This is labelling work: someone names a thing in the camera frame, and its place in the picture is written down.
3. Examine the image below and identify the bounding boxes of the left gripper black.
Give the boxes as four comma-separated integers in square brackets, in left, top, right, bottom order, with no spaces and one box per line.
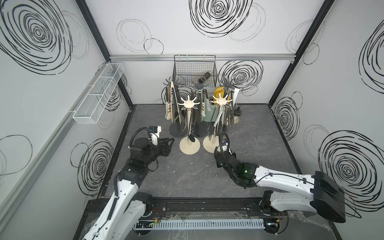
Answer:
[143,136,174,168]

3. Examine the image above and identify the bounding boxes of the cream utensil rack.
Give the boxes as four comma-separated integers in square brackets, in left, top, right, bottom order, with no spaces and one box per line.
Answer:
[179,96,200,155]
[203,95,231,153]

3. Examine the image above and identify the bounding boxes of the grey utensil rack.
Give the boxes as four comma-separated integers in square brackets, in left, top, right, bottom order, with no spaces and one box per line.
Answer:
[220,82,235,95]
[191,80,208,138]
[162,78,187,138]

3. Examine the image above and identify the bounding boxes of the black tweezer tongs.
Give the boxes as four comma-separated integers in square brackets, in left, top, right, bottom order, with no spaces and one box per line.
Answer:
[187,108,195,143]

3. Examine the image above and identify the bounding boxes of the slim steel tongs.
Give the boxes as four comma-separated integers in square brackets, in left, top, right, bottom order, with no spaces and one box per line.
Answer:
[207,107,217,138]

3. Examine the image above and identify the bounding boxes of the steel v-shaped tongs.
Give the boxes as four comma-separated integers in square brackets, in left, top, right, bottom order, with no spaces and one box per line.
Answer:
[178,103,187,128]

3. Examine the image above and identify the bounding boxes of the white handled slim tongs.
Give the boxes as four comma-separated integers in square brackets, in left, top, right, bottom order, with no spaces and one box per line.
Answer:
[214,106,225,128]

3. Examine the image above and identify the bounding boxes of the beige plastic tongs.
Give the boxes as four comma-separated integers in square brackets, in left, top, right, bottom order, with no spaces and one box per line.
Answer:
[171,81,180,122]

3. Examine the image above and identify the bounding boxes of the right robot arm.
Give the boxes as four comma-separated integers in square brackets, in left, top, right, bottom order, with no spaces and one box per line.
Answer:
[214,132,346,223]

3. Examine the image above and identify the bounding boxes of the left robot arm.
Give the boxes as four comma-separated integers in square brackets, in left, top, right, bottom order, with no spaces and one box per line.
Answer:
[84,127,175,240]

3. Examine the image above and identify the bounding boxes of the mint green toaster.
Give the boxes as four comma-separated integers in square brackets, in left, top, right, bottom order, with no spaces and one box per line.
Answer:
[203,104,215,122]

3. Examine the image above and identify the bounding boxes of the glass sugar jar black lid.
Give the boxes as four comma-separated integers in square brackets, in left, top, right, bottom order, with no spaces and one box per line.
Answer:
[234,107,242,124]

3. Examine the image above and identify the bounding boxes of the dark bottle in basket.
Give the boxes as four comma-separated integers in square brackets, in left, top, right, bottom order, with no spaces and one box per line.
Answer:
[198,72,212,84]

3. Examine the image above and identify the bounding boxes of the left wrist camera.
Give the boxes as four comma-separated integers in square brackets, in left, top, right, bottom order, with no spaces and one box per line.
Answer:
[149,126,162,146]

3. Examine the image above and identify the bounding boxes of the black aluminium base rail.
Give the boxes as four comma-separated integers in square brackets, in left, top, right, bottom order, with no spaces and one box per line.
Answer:
[85,197,326,218]

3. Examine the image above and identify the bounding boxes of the black wire wall basket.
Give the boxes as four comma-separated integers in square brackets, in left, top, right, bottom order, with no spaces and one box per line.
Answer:
[173,55,218,88]

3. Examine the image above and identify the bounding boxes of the white wire wall basket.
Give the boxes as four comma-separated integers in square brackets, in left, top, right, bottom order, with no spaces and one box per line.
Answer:
[73,63,124,125]

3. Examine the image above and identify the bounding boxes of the grey slotted cable duct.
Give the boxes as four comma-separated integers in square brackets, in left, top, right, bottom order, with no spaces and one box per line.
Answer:
[133,219,265,231]

